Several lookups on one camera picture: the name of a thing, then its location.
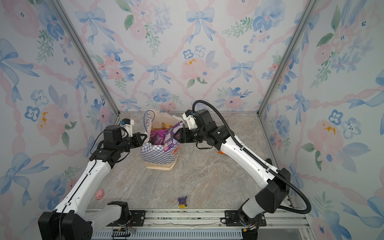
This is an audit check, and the small purple snack packet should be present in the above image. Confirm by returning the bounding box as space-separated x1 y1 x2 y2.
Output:
163 121 184 152

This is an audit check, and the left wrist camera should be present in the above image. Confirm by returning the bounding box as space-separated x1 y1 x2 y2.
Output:
103 118 135 150

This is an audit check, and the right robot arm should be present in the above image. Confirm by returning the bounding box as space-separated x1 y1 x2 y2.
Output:
173 125 290 226

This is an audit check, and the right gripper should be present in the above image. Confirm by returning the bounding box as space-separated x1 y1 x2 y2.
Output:
172 129 208 145

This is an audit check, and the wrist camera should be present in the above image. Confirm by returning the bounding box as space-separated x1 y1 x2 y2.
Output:
183 109 214 130
103 118 135 150

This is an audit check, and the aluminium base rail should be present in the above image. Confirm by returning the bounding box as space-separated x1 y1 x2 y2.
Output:
77 209 315 240

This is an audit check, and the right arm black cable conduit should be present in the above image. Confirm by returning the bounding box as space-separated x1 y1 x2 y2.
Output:
191 99 312 215

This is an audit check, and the purple grape candy bag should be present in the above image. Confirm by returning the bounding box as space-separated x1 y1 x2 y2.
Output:
149 130 168 145

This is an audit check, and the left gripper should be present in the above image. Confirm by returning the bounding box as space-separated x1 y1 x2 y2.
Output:
117 132 148 155

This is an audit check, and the pink toy pig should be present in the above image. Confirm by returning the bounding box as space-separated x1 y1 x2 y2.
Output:
95 189 104 200

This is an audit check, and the Fox's fruits candy bag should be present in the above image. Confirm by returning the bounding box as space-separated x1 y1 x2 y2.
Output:
161 123 174 130

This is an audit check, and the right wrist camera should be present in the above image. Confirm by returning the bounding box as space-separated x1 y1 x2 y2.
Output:
183 109 214 130

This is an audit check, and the blue checkered paper bag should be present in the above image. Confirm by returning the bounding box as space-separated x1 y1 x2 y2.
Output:
141 110 184 171

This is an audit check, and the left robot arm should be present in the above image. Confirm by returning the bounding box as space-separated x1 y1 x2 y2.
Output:
38 133 147 240

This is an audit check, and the purple toy figure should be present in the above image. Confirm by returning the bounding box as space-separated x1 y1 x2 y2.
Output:
178 196 188 209

